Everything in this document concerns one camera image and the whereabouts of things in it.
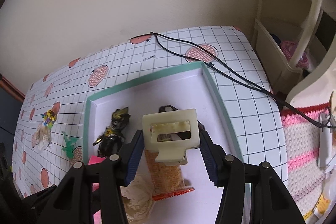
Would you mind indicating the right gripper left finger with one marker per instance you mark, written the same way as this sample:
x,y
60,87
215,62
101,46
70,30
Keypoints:
x,y
87,189

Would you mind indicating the pink comb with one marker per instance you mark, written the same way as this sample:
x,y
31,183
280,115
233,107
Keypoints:
x,y
95,160

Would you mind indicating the cream lace scrunchie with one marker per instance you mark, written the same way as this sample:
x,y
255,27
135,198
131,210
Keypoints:
x,y
137,199

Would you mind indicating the black gold action figure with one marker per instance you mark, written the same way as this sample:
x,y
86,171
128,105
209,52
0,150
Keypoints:
x,y
112,139

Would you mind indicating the green plastic figure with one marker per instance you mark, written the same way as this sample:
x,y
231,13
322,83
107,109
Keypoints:
x,y
70,146

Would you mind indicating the orange snack packet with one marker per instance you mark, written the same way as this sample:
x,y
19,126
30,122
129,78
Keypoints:
x,y
167,180

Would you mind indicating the cotton swab bag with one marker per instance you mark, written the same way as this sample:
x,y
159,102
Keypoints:
x,y
43,137

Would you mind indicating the cream hair claw clip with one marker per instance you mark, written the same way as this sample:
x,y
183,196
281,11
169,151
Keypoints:
x,y
158,130

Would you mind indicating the colourful bead toy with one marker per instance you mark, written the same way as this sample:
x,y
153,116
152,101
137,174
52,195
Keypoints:
x,y
49,118

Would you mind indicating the black toy car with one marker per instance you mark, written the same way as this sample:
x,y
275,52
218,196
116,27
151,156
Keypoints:
x,y
185,134

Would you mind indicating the pink white crochet cloth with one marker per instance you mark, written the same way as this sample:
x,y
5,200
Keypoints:
x,y
305,179

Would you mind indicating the white tray with green rim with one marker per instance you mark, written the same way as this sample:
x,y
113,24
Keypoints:
x,y
166,95

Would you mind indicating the cream shelf unit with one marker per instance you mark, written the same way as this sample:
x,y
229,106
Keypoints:
x,y
296,49

